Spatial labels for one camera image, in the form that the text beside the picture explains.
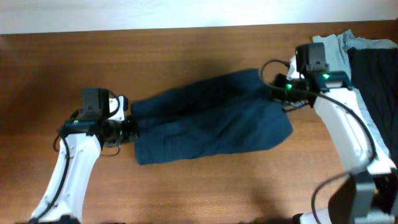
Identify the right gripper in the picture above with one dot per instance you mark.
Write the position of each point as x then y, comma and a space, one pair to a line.
280, 80

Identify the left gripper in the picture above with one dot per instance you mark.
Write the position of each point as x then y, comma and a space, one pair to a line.
133, 132

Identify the navy blue shorts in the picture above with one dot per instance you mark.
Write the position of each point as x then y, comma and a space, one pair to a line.
228, 114

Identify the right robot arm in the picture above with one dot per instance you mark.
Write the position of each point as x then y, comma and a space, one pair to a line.
366, 191

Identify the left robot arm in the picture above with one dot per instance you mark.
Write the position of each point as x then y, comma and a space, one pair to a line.
81, 143

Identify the light grey shirt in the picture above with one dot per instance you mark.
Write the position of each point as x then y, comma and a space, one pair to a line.
336, 48

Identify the black garment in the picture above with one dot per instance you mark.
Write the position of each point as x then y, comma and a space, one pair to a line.
374, 74

